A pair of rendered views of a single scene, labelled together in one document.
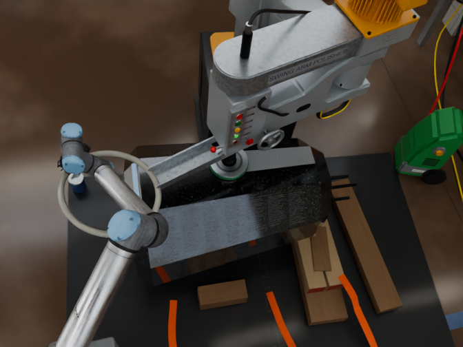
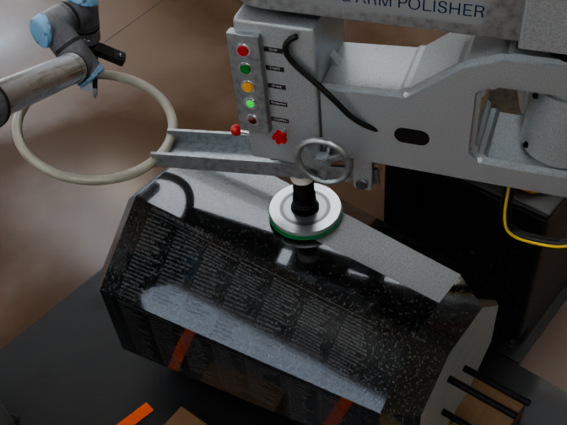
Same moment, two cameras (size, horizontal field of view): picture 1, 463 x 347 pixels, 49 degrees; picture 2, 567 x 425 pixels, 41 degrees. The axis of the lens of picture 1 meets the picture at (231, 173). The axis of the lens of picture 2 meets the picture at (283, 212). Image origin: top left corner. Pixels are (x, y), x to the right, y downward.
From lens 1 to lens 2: 167 cm
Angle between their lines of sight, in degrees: 38
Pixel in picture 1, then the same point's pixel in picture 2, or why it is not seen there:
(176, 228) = (159, 251)
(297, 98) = (388, 95)
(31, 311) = (17, 289)
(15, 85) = not seen: hidden behind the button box
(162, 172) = (184, 148)
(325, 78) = (450, 78)
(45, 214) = not seen: hidden behind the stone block
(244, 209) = (264, 292)
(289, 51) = not seen: outside the picture
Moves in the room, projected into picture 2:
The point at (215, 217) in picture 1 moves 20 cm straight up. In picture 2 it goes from (217, 272) to (207, 226)
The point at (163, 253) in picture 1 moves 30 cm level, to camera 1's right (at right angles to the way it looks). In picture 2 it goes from (125, 279) to (170, 343)
